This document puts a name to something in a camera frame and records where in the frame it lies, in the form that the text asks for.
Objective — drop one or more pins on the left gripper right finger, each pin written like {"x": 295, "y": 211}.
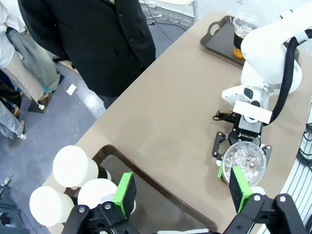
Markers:
{"x": 240, "y": 190}

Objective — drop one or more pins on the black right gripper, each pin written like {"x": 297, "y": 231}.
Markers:
{"x": 245, "y": 134}

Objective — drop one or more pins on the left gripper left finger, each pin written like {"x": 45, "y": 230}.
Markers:
{"x": 126, "y": 192}

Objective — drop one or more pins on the clear plastic iced coffee cup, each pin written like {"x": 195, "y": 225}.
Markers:
{"x": 237, "y": 39}
{"x": 246, "y": 158}

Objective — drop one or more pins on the white paper cup black sleeve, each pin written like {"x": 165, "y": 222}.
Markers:
{"x": 45, "y": 206}
{"x": 96, "y": 192}
{"x": 70, "y": 165}

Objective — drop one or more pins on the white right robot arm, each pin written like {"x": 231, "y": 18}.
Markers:
{"x": 265, "y": 48}

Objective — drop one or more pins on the dark brown plastic tray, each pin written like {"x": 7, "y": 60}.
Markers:
{"x": 158, "y": 202}
{"x": 221, "y": 41}

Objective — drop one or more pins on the white paper scrap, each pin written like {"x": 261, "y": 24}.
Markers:
{"x": 71, "y": 89}

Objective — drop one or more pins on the person in black cardigan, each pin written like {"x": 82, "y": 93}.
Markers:
{"x": 97, "y": 44}

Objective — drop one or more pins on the white plug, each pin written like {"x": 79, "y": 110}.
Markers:
{"x": 157, "y": 16}

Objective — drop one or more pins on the person in grey trousers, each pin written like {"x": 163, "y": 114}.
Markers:
{"x": 14, "y": 63}

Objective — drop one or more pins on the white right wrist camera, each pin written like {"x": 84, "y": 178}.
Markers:
{"x": 251, "y": 112}

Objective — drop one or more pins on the aluminium frame rail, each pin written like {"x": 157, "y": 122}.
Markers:
{"x": 295, "y": 190}

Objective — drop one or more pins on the black shelf frame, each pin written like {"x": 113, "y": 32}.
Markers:
{"x": 12, "y": 212}

